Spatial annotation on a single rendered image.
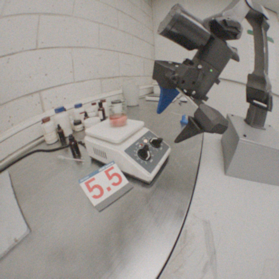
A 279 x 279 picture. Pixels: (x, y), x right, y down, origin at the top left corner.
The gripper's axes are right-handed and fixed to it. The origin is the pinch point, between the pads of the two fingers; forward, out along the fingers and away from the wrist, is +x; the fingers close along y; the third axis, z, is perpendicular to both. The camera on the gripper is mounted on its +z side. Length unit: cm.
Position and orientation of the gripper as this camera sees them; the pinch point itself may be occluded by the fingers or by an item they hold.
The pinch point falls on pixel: (174, 114)
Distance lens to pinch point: 26.1
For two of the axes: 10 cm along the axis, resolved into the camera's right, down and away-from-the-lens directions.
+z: -8.7, -0.4, -4.8
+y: 2.9, 7.5, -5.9
